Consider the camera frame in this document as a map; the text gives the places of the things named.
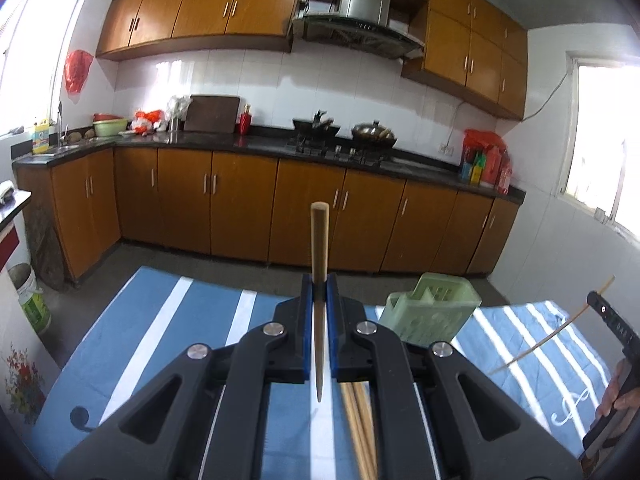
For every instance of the black gas stove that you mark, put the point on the black gas stove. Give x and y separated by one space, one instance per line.
320 149

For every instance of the steel utensil canister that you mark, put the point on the steel utensil canister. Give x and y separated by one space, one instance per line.
176 117

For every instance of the small red sauce bottle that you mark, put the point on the small red sauce bottle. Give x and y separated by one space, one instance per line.
504 180

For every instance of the yellow detergent bottle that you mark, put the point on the yellow detergent bottle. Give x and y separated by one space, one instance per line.
41 137

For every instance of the blue white striped tablecloth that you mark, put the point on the blue white striped tablecloth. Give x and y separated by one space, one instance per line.
150 320

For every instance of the steel range hood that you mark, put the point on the steel range hood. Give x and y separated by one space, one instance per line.
360 0

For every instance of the wooden chopstick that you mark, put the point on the wooden chopstick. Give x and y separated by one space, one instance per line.
535 344
319 240
350 410
362 425

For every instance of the white framed window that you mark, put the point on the white framed window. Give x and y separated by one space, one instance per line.
605 135

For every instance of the red crumpled plastic bag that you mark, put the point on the red crumpled plastic bag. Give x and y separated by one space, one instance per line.
482 139

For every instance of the white plastic bucket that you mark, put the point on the white plastic bucket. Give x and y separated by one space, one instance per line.
32 305

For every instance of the dark wooden cutting board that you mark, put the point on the dark wooden cutting board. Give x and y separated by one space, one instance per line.
212 114

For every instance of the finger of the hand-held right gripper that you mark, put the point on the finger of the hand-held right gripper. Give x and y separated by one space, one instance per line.
607 317

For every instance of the steel sink faucet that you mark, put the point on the steel sink faucet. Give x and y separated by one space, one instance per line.
60 120

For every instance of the black frying pan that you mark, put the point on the black frying pan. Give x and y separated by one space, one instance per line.
315 127

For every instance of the wok with lid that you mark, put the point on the wok with lid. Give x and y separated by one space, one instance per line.
374 132

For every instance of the large bright window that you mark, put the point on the large bright window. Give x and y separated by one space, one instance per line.
35 35

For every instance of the yellow seasoning box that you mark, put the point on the yellow seasoning box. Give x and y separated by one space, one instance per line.
477 170

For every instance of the black kitchen countertop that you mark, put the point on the black kitchen countertop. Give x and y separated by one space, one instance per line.
260 142

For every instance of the wooden base cabinets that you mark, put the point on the wooden base cabinets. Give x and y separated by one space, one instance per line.
240 210

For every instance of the red pump bottle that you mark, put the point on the red pump bottle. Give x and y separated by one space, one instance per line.
245 122

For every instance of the red plastic basin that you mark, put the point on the red plastic basin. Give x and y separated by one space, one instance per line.
104 117

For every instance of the white floral panel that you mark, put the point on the white floral panel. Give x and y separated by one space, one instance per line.
22 380

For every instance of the green perforated utensil holder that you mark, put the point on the green perforated utensil holder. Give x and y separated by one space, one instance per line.
430 325

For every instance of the teal seasoning box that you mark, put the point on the teal seasoning box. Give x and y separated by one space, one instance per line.
466 170

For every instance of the red white plastic bag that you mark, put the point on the red white plastic bag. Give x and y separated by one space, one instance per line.
147 121

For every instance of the green plastic basin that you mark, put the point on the green plastic basin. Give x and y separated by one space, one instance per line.
110 128

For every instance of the dark-topped side cabinet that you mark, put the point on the dark-topped side cabinet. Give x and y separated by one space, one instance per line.
12 210

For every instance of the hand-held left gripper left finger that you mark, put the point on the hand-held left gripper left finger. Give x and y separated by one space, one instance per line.
307 330

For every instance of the wooden wall cabinet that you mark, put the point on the wooden wall cabinet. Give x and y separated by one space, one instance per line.
475 50
200 5

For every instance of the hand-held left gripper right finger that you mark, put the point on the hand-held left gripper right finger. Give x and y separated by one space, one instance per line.
333 330

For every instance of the steel kitchen sink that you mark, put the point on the steel kitchen sink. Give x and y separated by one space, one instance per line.
65 148

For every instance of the large red plastic jug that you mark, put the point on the large red plastic jug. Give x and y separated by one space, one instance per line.
491 167

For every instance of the red hanging plastic bag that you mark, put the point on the red hanging plastic bag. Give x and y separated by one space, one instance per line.
77 70

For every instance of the person's right hand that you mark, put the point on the person's right hand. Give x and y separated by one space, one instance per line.
610 392

